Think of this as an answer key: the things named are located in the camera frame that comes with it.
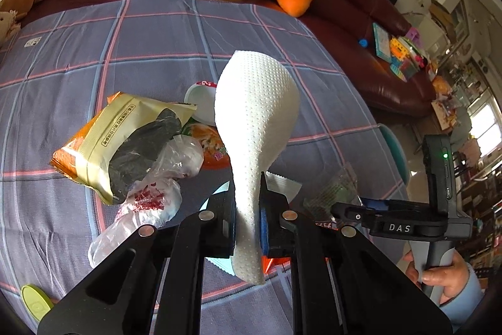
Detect person's right hand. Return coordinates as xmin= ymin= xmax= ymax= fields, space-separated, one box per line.
xmin=404 ymin=251 xmax=471 ymax=306

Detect dark red leather sofa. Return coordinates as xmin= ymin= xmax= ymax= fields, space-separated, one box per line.
xmin=18 ymin=0 xmax=438 ymax=120

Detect colourful toy blocks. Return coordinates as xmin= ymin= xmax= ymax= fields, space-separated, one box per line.
xmin=388 ymin=27 xmax=432 ymax=82

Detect white round container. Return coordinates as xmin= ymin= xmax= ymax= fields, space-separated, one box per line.
xmin=184 ymin=80 xmax=218 ymax=124

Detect green round lid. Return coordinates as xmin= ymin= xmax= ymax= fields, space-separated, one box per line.
xmin=20 ymin=284 xmax=55 ymax=322

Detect person's right forearm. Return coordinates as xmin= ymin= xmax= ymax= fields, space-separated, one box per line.
xmin=437 ymin=262 xmax=485 ymax=333

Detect yellow orange snack bag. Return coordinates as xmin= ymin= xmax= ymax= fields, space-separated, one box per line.
xmin=50 ymin=92 xmax=199 ymax=206

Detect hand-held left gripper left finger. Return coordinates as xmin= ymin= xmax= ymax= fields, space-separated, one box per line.
xmin=37 ymin=192 xmax=238 ymax=335

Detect beige plush toy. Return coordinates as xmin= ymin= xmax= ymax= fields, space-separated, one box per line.
xmin=0 ymin=10 xmax=21 ymax=43

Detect white paper towel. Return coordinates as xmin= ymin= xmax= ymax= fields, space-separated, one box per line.
xmin=214 ymin=50 xmax=301 ymax=285

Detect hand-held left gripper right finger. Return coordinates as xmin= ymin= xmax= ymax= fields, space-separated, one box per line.
xmin=259 ymin=172 xmax=453 ymax=335

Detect wooden side table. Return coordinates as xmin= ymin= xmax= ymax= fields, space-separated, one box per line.
xmin=432 ymin=100 xmax=462 ymax=132

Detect teal plastic bin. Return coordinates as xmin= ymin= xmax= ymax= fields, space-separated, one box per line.
xmin=378 ymin=123 xmax=409 ymax=198

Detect orange green egg toy shell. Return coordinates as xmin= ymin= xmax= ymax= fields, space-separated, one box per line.
xmin=182 ymin=121 xmax=232 ymax=169

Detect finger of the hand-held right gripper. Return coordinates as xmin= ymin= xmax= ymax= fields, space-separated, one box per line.
xmin=330 ymin=202 xmax=383 ymax=230
xmin=361 ymin=197 xmax=409 ymax=212

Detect white plastic bag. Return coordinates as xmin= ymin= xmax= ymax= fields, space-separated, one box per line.
xmin=88 ymin=135 xmax=205 ymax=269

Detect children's book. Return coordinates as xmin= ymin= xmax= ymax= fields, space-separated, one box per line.
xmin=372 ymin=22 xmax=393 ymax=63

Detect clear plastic wrapper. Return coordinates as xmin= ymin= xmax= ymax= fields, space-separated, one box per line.
xmin=304 ymin=162 xmax=363 ymax=222

